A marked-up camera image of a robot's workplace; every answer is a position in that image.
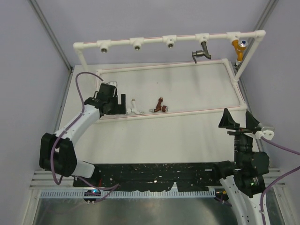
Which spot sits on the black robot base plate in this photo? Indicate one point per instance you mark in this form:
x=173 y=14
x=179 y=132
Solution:
x=160 y=177

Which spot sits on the slotted white cable duct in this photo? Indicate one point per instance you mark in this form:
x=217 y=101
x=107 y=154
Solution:
x=173 y=193

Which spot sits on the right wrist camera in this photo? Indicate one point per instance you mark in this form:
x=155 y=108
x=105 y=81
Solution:
x=265 y=132

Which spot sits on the dark red faucet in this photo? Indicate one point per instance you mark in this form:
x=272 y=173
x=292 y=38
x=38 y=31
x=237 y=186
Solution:
x=160 y=107

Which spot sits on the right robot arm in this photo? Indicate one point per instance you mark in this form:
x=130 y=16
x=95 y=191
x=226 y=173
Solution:
x=243 y=179

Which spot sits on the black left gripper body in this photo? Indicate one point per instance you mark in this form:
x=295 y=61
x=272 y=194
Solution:
x=113 y=106

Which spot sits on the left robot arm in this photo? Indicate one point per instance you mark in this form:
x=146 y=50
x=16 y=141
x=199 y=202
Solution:
x=57 y=151

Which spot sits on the grey lever faucet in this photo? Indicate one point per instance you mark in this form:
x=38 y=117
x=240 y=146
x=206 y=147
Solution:
x=201 y=53

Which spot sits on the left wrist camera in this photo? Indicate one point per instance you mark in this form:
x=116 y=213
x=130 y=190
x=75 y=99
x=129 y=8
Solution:
x=112 y=83

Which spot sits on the orange faucet chrome knob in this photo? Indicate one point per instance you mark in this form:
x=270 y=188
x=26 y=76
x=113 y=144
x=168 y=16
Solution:
x=239 y=46

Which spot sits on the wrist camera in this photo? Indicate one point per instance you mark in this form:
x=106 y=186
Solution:
x=265 y=132
x=112 y=83

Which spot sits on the aluminium frame rails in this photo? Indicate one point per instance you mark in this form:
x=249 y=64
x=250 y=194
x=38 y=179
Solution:
x=44 y=179

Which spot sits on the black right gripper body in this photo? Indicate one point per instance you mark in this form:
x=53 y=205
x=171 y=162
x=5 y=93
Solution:
x=242 y=141

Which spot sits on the white plastic faucet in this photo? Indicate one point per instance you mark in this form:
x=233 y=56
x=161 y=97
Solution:
x=134 y=109

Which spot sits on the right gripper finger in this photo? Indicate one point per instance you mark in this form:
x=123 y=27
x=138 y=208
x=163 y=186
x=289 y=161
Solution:
x=252 y=123
x=227 y=121

